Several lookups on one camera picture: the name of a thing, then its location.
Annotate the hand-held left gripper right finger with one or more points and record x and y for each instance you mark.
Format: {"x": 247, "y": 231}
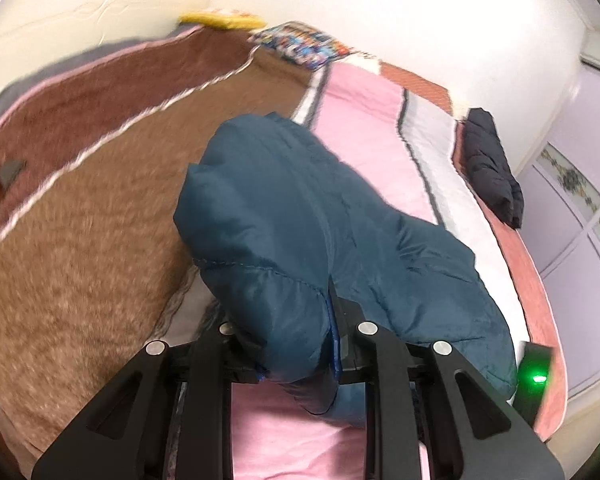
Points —
{"x": 375, "y": 360}

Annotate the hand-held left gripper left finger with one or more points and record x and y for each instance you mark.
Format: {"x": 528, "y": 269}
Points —
{"x": 215, "y": 360}

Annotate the teal puffer jacket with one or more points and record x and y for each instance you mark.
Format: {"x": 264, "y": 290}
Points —
{"x": 290, "y": 220}

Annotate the striped patchwork quilt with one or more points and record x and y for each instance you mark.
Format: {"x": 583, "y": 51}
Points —
{"x": 105, "y": 210}

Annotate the wardrobe with floral glass doors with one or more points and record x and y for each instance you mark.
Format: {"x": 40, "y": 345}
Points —
{"x": 580, "y": 210}

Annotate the black puffer jacket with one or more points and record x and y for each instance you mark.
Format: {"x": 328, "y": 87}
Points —
{"x": 490, "y": 165}

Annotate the colourful printed pillow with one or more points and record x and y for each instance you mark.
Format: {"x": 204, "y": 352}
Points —
{"x": 300, "y": 42}

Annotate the grey bed sheet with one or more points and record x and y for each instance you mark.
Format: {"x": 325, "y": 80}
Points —
{"x": 40, "y": 75}

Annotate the yellow pillow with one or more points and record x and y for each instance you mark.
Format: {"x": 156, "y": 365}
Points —
{"x": 220, "y": 19}

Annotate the white bed headboard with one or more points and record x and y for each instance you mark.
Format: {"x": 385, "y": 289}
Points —
{"x": 80, "y": 0}

